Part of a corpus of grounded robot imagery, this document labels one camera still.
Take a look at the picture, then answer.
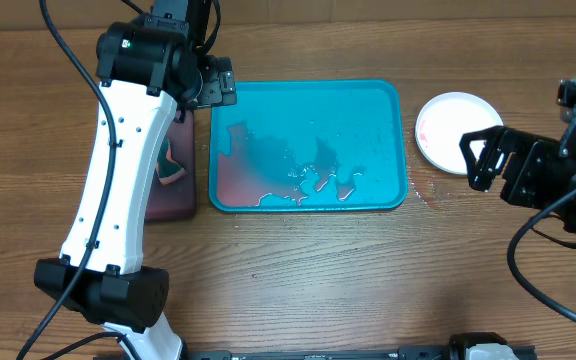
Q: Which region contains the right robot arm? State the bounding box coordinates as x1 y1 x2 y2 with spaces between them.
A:
459 78 576 233

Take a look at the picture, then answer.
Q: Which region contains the teal plastic tray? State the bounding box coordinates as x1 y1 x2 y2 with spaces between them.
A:
208 79 408 213

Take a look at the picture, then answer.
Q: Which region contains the white plate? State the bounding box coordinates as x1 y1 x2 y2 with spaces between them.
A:
415 92 503 175

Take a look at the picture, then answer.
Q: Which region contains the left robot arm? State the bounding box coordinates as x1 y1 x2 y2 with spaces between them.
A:
34 4 237 359

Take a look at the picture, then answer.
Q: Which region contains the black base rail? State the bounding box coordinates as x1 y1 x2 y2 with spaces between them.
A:
92 331 538 360

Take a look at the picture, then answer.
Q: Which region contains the black water tray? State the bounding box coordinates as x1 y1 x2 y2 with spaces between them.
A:
145 111 197 222

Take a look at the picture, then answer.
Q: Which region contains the green and white sponge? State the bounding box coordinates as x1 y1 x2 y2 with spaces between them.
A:
155 137 187 185

